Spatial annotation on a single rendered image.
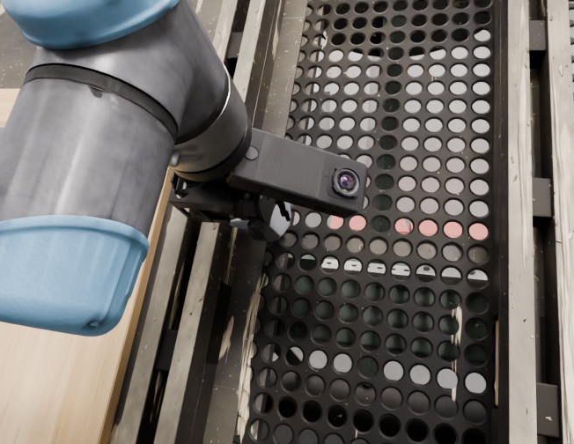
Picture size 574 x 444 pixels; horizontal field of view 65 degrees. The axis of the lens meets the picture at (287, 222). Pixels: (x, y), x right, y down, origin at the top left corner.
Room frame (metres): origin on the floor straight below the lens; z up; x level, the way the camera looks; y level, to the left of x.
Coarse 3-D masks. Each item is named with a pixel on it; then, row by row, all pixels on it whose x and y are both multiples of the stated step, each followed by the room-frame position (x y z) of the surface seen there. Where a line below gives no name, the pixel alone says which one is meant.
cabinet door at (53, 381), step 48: (0, 96) 0.72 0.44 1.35; (144, 288) 0.51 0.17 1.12; (0, 336) 0.50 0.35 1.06; (48, 336) 0.48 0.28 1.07; (0, 384) 0.46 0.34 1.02; (48, 384) 0.45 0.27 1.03; (96, 384) 0.44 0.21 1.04; (0, 432) 0.43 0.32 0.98; (48, 432) 0.42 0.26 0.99; (96, 432) 0.41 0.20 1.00
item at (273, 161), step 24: (264, 144) 0.36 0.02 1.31; (288, 144) 0.36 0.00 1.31; (240, 168) 0.34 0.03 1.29; (264, 168) 0.35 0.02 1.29; (288, 168) 0.35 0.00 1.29; (312, 168) 0.36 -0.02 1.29; (336, 168) 0.36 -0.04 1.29; (360, 168) 0.38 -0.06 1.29; (264, 192) 0.35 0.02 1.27; (288, 192) 0.35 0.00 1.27; (312, 192) 0.35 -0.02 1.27; (336, 192) 0.36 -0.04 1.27; (360, 192) 0.36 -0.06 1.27; (336, 216) 0.37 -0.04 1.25
